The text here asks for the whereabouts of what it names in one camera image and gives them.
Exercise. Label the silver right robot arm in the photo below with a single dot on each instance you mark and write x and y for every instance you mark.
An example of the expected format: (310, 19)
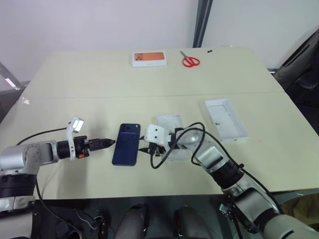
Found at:
(214, 154)

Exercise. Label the grey metal frame leg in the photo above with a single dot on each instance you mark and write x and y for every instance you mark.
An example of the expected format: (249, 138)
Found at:
(12, 79)

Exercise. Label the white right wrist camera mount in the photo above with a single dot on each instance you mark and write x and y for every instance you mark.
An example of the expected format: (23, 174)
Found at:
(157, 133)

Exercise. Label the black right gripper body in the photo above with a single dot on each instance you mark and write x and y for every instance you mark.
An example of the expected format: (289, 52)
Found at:
(155, 149)

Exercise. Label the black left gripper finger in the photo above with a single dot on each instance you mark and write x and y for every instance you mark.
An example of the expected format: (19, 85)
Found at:
(101, 142)
(99, 147)

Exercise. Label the dark vertical door frame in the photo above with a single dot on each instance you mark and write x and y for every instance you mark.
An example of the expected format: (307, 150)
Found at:
(202, 22)

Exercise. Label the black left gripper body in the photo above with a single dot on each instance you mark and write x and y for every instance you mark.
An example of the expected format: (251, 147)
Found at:
(81, 147)

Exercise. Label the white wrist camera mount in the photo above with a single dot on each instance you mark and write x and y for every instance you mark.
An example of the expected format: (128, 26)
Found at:
(74, 124)
(157, 133)

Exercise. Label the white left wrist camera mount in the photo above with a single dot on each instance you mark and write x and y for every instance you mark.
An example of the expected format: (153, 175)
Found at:
(74, 124)

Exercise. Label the dark grey rounded leg cover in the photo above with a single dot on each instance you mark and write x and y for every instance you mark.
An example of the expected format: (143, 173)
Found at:
(189, 224)
(132, 221)

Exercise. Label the dark bulky bag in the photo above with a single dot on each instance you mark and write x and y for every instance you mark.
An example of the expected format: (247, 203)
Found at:
(301, 67)

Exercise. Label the white phone box lid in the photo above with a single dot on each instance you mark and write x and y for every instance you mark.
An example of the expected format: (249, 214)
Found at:
(224, 117)

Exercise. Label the white phone box base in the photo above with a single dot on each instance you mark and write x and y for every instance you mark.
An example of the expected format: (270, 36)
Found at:
(169, 122)

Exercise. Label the dark blue smartphone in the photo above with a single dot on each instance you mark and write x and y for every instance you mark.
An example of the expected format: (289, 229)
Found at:
(125, 147)

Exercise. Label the clear tape piece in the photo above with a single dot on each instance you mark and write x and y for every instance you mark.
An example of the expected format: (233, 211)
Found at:
(26, 100)

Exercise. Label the olive green clothing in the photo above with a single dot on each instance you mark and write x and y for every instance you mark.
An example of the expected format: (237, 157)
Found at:
(306, 204)

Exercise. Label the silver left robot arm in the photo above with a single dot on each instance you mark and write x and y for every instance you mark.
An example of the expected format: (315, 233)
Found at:
(15, 154)

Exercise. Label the white box with orange print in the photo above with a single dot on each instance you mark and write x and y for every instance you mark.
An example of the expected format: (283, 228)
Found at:
(149, 58)

